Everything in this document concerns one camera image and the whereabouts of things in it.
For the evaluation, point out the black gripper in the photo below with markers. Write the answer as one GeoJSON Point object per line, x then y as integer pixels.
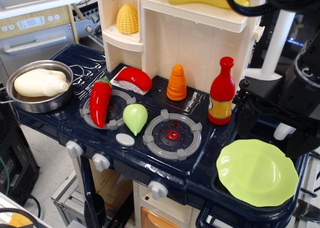
{"type": "Point", "coordinates": [298, 92]}

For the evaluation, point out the green plastic plate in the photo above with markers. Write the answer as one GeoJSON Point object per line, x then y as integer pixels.
{"type": "Point", "coordinates": [257, 173]}

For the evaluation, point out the green toy pear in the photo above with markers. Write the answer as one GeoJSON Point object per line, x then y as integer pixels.
{"type": "Point", "coordinates": [135, 117]}

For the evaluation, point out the white toy faucet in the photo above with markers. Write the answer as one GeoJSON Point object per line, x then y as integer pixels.
{"type": "Point", "coordinates": [275, 48]}

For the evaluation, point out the red toy ketchup bottle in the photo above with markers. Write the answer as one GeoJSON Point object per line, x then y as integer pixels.
{"type": "Point", "coordinates": [222, 93]}

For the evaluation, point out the orange toy carrot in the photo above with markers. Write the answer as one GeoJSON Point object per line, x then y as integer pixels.
{"type": "Point", "coordinates": [177, 84]}

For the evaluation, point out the navy toy stove top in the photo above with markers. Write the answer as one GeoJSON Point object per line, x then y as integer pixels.
{"type": "Point", "coordinates": [178, 146]}

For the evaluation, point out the grey right stove knob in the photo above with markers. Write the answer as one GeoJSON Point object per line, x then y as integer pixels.
{"type": "Point", "coordinates": [158, 190]}

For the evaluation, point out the grey stove knob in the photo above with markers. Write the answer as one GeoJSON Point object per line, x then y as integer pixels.
{"type": "Point", "coordinates": [158, 190]}
{"type": "Point", "coordinates": [101, 162]}
{"type": "Point", "coordinates": [74, 149]}

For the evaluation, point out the grey oval stove button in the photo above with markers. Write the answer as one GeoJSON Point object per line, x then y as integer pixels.
{"type": "Point", "coordinates": [125, 139]}

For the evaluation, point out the red toy sushi piece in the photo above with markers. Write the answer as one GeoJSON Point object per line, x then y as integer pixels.
{"type": "Point", "coordinates": [134, 79]}

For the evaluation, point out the cream toy kitchen shelf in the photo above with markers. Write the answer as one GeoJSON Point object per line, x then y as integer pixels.
{"type": "Point", "coordinates": [194, 35]}

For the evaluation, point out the grey middle stove knob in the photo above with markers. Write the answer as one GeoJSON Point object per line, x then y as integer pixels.
{"type": "Point", "coordinates": [101, 162]}

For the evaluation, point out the red toy chili pepper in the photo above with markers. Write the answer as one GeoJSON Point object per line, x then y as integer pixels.
{"type": "Point", "coordinates": [99, 101]}

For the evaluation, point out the yellow toy corn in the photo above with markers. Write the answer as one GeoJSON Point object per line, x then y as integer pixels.
{"type": "Point", "coordinates": [127, 20]}

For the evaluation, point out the grey left stove knob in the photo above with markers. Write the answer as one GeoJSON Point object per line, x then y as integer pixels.
{"type": "Point", "coordinates": [74, 149]}

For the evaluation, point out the silver metal pot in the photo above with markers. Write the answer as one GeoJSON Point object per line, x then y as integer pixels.
{"type": "Point", "coordinates": [42, 104]}

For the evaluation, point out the cream toy mayonnaise bottle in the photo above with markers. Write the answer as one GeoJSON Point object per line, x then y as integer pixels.
{"type": "Point", "coordinates": [41, 82]}

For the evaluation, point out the black computer case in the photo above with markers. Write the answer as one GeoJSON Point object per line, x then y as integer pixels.
{"type": "Point", "coordinates": [19, 170]}

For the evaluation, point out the toy dishwasher unit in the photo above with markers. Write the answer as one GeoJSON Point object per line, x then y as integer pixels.
{"type": "Point", "coordinates": [32, 30]}

